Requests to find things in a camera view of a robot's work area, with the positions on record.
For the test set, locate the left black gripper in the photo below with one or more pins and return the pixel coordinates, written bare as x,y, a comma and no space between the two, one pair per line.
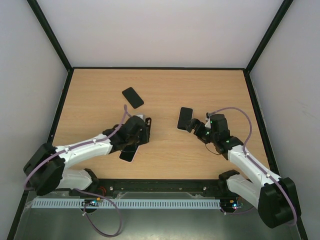
145,137

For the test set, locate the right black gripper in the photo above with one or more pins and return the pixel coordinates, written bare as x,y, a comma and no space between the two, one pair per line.
196,125

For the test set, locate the beige phone case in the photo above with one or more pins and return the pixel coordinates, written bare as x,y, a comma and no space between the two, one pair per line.
192,111

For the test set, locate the black smartphone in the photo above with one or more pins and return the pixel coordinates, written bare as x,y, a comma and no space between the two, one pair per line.
128,153

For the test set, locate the pink phone case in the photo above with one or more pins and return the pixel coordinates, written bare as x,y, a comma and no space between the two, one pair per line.
136,153

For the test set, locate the black phone face down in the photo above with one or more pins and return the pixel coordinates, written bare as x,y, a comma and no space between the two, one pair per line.
132,97

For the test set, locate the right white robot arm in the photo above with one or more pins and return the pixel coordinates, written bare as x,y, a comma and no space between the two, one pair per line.
275,198

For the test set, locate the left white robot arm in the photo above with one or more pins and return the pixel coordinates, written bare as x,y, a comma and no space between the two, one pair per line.
50,168

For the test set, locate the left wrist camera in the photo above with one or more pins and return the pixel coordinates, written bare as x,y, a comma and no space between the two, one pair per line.
141,116

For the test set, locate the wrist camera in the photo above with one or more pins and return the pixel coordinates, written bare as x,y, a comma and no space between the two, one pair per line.
208,120
141,116

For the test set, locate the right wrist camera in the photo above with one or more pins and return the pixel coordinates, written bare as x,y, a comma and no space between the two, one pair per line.
208,120

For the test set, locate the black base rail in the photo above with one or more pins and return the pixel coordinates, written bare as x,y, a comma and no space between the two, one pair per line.
203,187

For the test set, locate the white slotted cable duct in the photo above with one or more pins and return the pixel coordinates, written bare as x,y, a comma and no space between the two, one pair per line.
72,203

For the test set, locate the black metal frame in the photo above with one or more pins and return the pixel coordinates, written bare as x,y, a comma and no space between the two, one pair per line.
281,12

